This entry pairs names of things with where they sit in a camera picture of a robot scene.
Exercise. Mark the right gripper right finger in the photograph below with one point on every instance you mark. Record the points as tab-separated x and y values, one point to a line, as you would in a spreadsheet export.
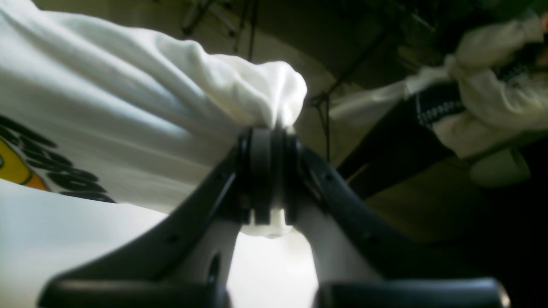
360	261

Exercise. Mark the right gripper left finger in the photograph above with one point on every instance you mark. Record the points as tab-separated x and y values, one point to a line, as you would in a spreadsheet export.
184	261

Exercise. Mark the white graphic print T-shirt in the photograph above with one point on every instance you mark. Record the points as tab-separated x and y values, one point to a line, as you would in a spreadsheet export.
96	110

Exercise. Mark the person in white top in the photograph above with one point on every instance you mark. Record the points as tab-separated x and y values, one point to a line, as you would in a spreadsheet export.
482	96

